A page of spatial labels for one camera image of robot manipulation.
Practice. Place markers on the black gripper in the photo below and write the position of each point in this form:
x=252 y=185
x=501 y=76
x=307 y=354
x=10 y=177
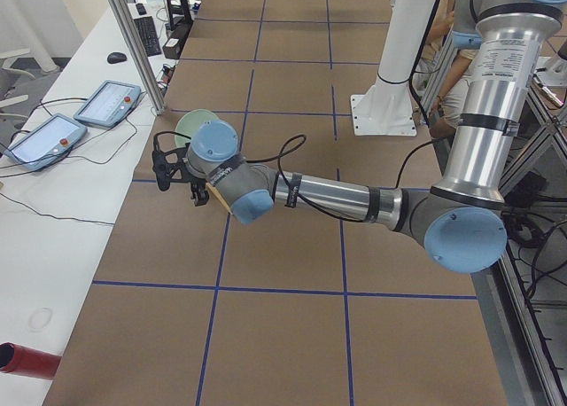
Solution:
x=198 y=187

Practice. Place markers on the pale green plate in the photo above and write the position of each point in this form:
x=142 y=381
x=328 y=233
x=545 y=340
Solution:
x=190 y=123

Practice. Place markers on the wooden dish rack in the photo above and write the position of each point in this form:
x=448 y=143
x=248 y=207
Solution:
x=219 y=197

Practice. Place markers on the teach pendant far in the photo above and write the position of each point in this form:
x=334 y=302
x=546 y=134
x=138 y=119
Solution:
x=109 y=104

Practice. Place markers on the teach pendant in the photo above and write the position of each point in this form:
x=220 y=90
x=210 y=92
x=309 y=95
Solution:
x=109 y=104
x=47 y=143

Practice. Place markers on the teach pendant near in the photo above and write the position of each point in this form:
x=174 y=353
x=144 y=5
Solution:
x=47 y=143

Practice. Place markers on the black computer mouse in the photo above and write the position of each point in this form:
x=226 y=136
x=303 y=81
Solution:
x=116 y=57

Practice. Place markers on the black keyboard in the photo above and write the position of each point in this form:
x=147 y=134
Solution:
x=147 y=32

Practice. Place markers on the red cylinder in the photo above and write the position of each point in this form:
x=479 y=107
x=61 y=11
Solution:
x=28 y=362

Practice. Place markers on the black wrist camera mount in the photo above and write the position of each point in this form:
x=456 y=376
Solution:
x=169 y=167

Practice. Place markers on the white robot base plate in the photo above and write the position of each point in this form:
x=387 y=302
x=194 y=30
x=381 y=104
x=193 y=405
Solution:
x=382 y=116

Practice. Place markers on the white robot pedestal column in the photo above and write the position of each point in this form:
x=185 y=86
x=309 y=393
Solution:
x=407 y=27

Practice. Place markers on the aluminium frame post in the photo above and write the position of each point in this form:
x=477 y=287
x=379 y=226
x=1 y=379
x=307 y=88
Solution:
x=132 y=39

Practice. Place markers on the aluminium side frame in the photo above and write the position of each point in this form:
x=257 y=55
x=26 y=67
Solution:
x=523 y=296

